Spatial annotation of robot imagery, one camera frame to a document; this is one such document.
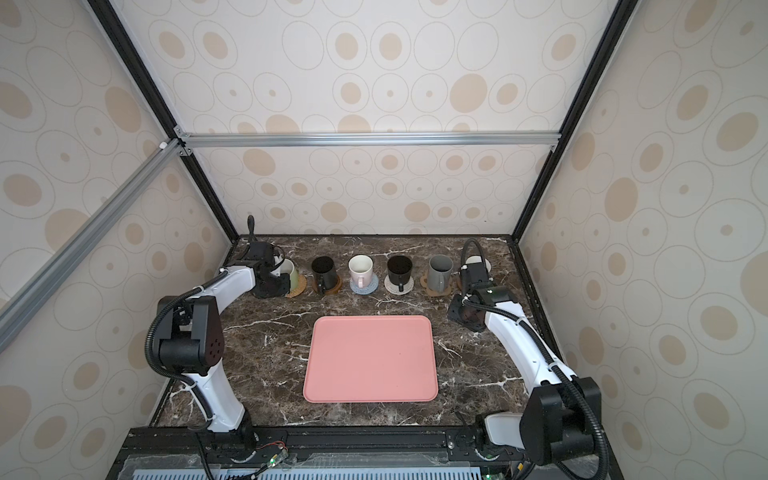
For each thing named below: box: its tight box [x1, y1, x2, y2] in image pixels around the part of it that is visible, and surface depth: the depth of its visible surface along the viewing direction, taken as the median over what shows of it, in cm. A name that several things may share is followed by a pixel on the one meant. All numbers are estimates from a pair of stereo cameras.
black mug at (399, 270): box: [387, 255, 413, 292], surface depth 99 cm
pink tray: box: [303, 315, 439, 403], surface depth 89 cm
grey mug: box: [428, 254, 454, 293], surface depth 99 cm
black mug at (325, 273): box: [311, 255, 337, 294], surface depth 101 cm
